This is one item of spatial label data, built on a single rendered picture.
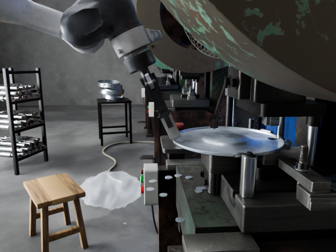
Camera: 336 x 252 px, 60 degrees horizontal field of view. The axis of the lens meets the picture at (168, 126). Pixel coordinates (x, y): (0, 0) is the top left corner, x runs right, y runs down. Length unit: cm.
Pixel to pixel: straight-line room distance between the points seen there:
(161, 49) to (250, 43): 178
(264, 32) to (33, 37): 760
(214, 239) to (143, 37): 47
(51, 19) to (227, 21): 60
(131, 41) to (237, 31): 44
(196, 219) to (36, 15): 62
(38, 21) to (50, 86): 690
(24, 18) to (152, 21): 135
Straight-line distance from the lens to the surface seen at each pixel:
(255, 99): 72
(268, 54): 29
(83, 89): 752
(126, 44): 70
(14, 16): 81
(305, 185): 66
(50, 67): 769
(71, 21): 70
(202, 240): 62
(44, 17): 83
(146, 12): 209
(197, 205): 73
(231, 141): 75
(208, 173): 78
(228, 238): 63
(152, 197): 105
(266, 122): 80
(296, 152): 79
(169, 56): 206
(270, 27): 30
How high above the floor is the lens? 98
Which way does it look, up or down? 12 degrees down
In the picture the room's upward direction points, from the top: straight up
